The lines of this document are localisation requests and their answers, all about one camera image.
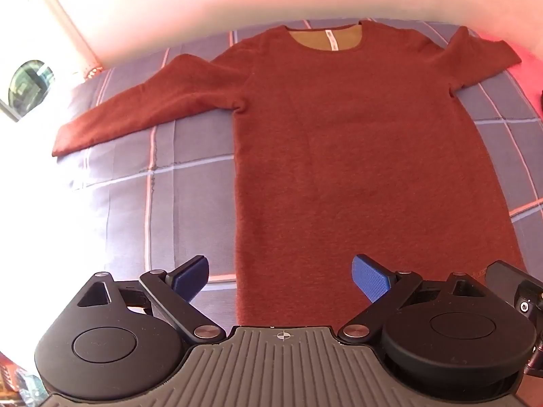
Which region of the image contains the red knit sweater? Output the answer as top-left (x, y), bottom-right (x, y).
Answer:
top-left (53, 20), bottom-right (523, 328)

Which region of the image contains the orange curtain edge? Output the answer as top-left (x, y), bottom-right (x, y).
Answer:
top-left (84, 65), bottom-right (104, 81)

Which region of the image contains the window at left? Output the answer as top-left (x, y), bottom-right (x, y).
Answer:
top-left (1, 60), bottom-right (54, 122)

